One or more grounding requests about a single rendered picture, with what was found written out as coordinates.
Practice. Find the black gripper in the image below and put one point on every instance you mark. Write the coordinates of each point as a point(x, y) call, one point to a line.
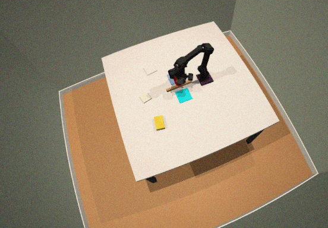
point(189, 76)

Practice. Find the yellow rectangular block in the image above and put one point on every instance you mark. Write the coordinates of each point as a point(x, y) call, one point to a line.
point(159, 122)

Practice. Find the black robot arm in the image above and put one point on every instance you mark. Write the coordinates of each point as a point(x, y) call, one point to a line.
point(182, 62)

